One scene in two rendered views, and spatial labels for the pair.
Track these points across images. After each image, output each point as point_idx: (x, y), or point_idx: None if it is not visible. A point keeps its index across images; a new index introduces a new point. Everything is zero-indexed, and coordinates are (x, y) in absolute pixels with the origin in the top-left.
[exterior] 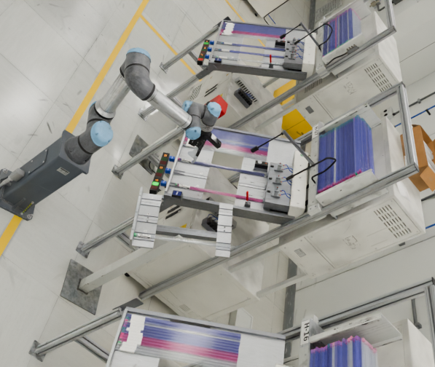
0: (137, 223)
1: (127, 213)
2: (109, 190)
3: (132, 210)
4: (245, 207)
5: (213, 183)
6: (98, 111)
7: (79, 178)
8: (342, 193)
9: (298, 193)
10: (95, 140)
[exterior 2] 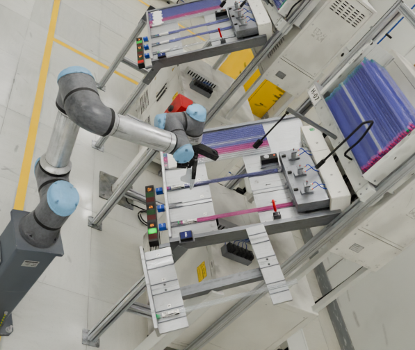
0: (154, 299)
1: (124, 267)
2: (94, 249)
3: (128, 260)
4: (276, 221)
5: (213, 198)
6: (46, 170)
7: None
8: (397, 161)
9: (332, 178)
10: (58, 211)
